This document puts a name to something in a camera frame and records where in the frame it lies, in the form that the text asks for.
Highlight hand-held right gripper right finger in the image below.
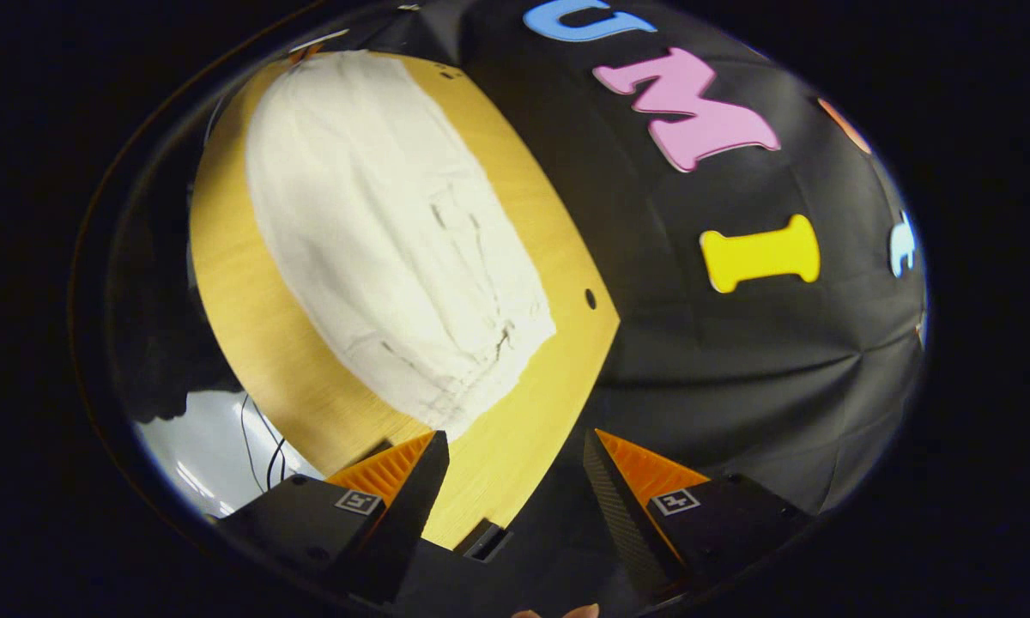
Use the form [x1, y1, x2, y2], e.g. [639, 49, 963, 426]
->
[582, 429, 812, 603]

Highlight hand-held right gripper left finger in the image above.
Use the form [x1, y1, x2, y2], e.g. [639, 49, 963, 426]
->
[215, 431, 450, 606]

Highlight white jeans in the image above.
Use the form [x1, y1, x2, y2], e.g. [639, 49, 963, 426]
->
[245, 50, 557, 443]

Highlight black backdrop cloth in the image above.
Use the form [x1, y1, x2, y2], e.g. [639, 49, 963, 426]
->
[292, 0, 928, 615]

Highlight black table bracket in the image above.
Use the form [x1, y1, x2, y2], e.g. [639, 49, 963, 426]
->
[453, 518, 512, 563]

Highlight black cable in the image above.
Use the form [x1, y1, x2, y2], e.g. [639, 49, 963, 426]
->
[239, 393, 265, 496]
[251, 402, 288, 492]

